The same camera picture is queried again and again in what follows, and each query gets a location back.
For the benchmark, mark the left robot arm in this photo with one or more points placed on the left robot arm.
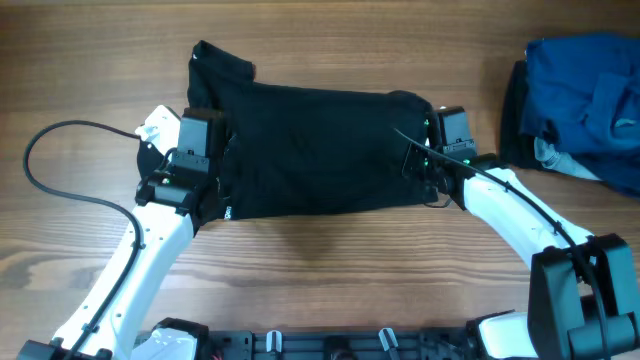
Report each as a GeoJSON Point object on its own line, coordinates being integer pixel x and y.
{"type": "Point", "coordinates": [176, 197]}

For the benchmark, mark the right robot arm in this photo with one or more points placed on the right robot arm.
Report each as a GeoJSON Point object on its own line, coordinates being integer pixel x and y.
{"type": "Point", "coordinates": [583, 300]}

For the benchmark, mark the blue garment pile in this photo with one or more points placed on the blue garment pile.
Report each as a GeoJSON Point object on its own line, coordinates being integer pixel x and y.
{"type": "Point", "coordinates": [582, 98]}

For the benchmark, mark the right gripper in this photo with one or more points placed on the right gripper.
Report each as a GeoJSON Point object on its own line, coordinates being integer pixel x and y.
{"type": "Point", "coordinates": [410, 163]}

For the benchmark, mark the grey white garment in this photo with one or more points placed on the grey white garment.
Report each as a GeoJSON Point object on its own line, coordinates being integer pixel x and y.
{"type": "Point", "coordinates": [562, 162]}

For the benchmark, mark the black t-shirt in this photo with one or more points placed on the black t-shirt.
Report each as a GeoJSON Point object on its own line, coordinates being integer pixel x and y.
{"type": "Point", "coordinates": [300, 151]}

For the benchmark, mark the black garment under pile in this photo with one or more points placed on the black garment under pile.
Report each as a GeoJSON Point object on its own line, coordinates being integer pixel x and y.
{"type": "Point", "coordinates": [515, 148]}

